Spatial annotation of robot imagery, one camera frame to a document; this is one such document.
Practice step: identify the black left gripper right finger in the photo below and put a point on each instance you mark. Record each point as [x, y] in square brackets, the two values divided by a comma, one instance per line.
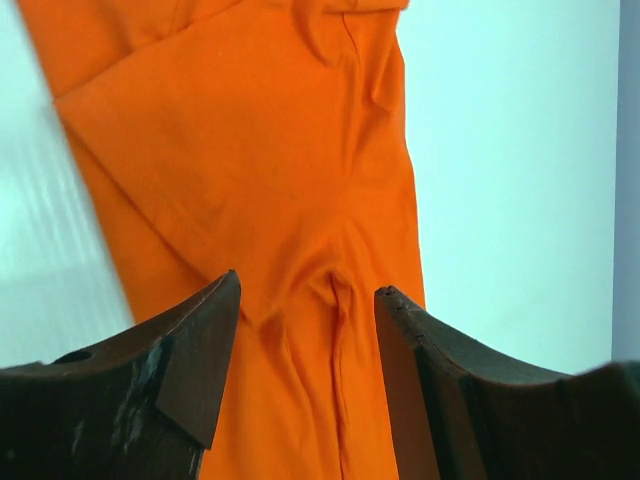
[462, 410]

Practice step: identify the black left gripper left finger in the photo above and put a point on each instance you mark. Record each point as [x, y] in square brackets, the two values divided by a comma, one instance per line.
[143, 404]

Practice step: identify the orange t-shirt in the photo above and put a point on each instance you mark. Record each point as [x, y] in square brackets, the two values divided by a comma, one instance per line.
[268, 138]

